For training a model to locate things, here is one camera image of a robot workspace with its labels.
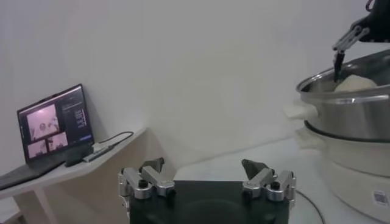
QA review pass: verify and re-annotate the black usb hub cable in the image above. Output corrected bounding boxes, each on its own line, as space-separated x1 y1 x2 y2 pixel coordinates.
97 130 135 147

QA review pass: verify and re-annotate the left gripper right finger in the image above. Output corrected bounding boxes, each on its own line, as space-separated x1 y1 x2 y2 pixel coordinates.
241 158 297 203

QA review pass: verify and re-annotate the white steamed baozi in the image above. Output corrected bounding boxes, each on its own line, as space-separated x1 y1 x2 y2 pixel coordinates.
333 74 378 93

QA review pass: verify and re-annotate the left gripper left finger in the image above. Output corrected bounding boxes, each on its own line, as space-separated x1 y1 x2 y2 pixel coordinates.
118 157 177 212

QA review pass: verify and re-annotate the cream electric cooker pot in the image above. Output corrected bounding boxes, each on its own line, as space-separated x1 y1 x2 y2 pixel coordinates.
294 121 390 224

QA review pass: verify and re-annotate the grey usb hub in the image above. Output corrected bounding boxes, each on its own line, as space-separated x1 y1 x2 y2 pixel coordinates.
82 142 115 163

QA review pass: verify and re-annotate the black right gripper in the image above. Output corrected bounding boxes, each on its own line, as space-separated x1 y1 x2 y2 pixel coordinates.
331 0 390 83

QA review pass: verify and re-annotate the black laptop with pink windows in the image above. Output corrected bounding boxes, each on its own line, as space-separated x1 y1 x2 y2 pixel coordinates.
0 83 95 191

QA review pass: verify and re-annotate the white side table with mouse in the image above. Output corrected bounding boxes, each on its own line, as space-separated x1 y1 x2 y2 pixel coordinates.
0 127 147 224

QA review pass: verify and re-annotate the stainless steel steamer basket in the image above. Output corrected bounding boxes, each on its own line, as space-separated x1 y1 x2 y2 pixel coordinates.
282 50 390 143

